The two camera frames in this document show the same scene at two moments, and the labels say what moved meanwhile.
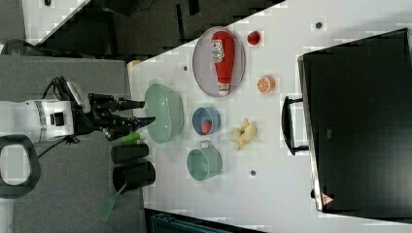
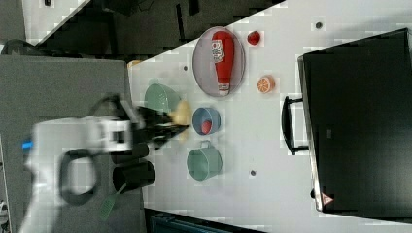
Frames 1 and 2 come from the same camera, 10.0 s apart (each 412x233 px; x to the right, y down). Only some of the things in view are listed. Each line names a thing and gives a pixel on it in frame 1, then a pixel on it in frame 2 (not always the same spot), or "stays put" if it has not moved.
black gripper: [99, 116] -> [154, 127]
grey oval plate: [204, 67] stays put
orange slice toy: [265, 84] stays put
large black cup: [129, 178] stays put
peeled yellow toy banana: [246, 132] -> [182, 116]
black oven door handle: [287, 126] stays put
